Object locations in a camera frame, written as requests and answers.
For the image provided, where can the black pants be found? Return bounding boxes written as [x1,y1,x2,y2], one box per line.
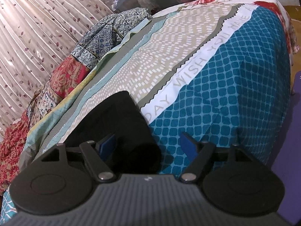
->
[64,91,162,174]

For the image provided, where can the patterned teal beige bedsheet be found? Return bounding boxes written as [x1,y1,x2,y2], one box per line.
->
[1,0,299,225]

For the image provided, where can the red floral patchwork quilt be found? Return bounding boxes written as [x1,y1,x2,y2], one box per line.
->
[1,7,152,193]

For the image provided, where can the purple mat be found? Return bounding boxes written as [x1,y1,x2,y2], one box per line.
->
[271,72,300,225]

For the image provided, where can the beige leaf print curtain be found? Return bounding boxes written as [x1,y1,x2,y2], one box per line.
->
[1,0,111,132]

